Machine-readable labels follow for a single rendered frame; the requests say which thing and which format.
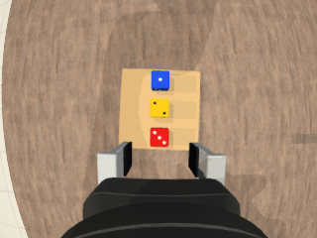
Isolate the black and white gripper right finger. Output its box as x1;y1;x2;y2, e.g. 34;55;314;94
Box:
188;143;227;185

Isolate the blue die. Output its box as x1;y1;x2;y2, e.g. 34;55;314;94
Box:
151;70;169;91

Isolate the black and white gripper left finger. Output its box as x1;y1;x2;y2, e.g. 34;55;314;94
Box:
97;141;132;184

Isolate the tan flat mat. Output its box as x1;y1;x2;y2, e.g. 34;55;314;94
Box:
119;68;200;151

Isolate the yellow die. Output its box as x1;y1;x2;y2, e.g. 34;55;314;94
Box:
151;99;169;118

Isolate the red die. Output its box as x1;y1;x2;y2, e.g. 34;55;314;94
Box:
150;127;169;147

